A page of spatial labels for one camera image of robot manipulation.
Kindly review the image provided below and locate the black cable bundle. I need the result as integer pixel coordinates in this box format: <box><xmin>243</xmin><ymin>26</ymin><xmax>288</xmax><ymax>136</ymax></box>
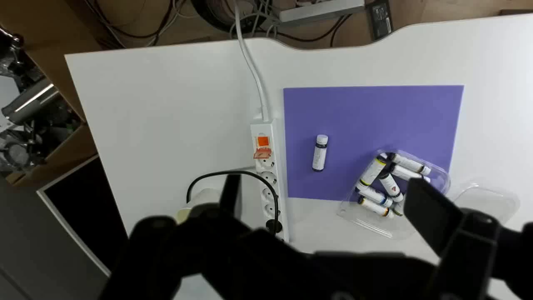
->
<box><xmin>82</xmin><ymin>0</ymin><xmax>357</xmax><ymax>49</ymax></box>

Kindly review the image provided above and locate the clear plastic lid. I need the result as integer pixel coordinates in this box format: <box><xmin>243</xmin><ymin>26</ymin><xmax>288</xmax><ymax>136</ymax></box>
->
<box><xmin>448</xmin><ymin>182</ymin><xmax>523</xmax><ymax>229</ymax></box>

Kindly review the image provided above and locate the black power adapter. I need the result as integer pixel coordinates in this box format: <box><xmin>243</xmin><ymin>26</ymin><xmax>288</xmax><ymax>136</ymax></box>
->
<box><xmin>368</xmin><ymin>0</ymin><xmax>397</xmax><ymax>37</ymax></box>

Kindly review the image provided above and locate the black panel with white frame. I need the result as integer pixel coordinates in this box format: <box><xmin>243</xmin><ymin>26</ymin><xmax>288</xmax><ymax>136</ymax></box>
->
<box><xmin>35</xmin><ymin>154</ymin><xmax>130</xmax><ymax>279</ymax></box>

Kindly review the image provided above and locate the plastic bag of tubes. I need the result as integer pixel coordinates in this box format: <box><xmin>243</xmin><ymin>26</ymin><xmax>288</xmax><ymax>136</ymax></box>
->
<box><xmin>335</xmin><ymin>147</ymin><xmax>455</xmax><ymax>242</ymax></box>

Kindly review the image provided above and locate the white bottle with blue band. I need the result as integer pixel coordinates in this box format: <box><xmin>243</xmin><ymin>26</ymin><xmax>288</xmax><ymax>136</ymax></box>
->
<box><xmin>310</xmin><ymin>134</ymin><xmax>330</xmax><ymax>174</ymax></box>

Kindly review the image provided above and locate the white bottle with yellow bands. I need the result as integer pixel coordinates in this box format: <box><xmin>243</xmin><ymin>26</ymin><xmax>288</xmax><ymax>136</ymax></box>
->
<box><xmin>358</xmin><ymin>154</ymin><xmax>388</xmax><ymax>189</ymax></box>

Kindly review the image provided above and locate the white power strip cable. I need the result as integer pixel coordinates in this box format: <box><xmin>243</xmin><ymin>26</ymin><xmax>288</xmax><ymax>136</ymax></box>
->
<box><xmin>232</xmin><ymin>0</ymin><xmax>275</xmax><ymax>126</ymax></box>

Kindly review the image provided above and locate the white bottle with dark cap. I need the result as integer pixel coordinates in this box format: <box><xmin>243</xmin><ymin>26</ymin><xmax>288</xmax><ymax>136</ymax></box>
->
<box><xmin>383</xmin><ymin>162</ymin><xmax>430</xmax><ymax>184</ymax></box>
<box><xmin>387</xmin><ymin>152</ymin><xmax>433</xmax><ymax>177</ymax></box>

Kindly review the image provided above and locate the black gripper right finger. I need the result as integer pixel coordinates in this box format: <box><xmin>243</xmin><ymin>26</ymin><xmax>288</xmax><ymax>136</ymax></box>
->
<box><xmin>403</xmin><ymin>177</ymin><xmax>533</xmax><ymax>300</ymax></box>

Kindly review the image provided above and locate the white bottle with blue bands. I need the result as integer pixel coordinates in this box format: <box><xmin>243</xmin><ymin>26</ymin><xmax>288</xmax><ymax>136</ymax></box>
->
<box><xmin>353</xmin><ymin>182</ymin><xmax>395</xmax><ymax>211</ymax></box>

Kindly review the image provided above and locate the purple mat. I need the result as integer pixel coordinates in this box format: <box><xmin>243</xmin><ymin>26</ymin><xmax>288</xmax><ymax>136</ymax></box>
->
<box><xmin>282</xmin><ymin>84</ymin><xmax>466</xmax><ymax>202</ymax></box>

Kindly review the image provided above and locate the white bottle with yellow band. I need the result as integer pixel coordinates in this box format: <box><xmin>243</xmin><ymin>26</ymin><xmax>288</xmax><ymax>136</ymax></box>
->
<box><xmin>357</xmin><ymin>196</ymin><xmax>393</xmax><ymax>219</ymax></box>

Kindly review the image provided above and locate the white power strip orange switch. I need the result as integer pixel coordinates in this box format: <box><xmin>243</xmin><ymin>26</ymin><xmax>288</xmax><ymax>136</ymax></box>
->
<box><xmin>248</xmin><ymin>114</ymin><xmax>292</xmax><ymax>244</ymax></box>

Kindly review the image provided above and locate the white bottle with red mark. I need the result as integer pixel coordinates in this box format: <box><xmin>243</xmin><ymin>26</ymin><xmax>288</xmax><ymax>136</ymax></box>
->
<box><xmin>378</xmin><ymin>172</ymin><xmax>407</xmax><ymax>204</ymax></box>

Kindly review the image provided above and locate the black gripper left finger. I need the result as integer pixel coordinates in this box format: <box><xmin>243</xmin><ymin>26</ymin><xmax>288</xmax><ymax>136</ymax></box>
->
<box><xmin>98</xmin><ymin>174</ymin><xmax>263</xmax><ymax>300</ymax></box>

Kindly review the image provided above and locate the grey power strip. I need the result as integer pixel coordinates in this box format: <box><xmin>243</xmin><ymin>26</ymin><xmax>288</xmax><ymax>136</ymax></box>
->
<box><xmin>277</xmin><ymin>0</ymin><xmax>368</xmax><ymax>26</ymax></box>

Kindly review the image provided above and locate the metal equipment clutter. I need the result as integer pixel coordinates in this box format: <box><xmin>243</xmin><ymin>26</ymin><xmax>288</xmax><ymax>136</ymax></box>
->
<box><xmin>0</xmin><ymin>26</ymin><xmax>87</xmax><ymax>181</ymax></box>

